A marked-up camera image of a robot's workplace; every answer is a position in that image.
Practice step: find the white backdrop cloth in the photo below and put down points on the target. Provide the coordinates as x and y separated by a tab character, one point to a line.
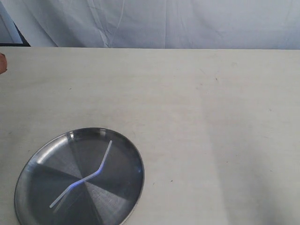
164	24

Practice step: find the black frame with white panel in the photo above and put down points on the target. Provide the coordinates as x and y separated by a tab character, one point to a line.
9	32

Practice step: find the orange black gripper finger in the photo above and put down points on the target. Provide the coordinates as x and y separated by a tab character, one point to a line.
3	63

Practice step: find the round stainless steel plate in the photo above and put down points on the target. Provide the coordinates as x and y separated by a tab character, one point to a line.
107	199

